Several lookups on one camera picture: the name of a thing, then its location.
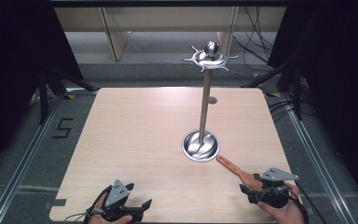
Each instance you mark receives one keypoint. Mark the round grey table grommet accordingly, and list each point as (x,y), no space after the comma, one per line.
(212,100)

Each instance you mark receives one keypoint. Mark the orange-brown spatula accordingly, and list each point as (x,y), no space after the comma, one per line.
(239,171)

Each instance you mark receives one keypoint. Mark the metal utensil rack with hooks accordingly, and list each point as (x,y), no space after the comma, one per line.
(204,102)

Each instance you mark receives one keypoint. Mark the person's right hand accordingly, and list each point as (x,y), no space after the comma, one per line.
(287,213)

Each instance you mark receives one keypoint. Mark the person's left hand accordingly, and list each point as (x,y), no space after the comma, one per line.
(105,218)

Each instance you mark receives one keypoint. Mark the black metal stand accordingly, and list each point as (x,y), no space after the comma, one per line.
(292,81)
(48,90)

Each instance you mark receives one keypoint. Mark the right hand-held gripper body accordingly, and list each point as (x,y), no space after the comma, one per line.
(275,186)

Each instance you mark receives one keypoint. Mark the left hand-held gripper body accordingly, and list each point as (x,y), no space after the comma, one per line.
(117,193)

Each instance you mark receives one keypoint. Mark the dark curtain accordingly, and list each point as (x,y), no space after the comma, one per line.
(338,77)
(15,77)

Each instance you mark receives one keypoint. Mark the aluminium floor rail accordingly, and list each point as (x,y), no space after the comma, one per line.
(317,161)
(21,161)

